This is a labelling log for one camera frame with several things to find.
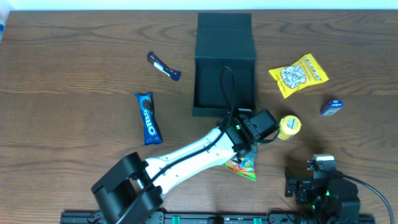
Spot dark blue chocolate bar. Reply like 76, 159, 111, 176
147, 51, 181, 82

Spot colourful Haribo gummy bag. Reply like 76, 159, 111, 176
223, 157, 256, 181

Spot black open gift box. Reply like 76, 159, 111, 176
192, 12, 256, 117

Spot yellow sunflower seed bag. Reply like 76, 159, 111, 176
269, 54, 329, 98

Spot small blue box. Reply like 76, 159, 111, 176
320, 100, 343, 116

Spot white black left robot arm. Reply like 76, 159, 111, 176
91, 119, 260, 223

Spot blue Oreo cookie pack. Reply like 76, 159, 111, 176
134, 92, 162, 145

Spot yellow round jar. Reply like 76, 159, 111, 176
278, 115, 302, 141

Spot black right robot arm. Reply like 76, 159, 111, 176
285, 154, 361, 223

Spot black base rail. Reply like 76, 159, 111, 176
60, 211, 376, 224

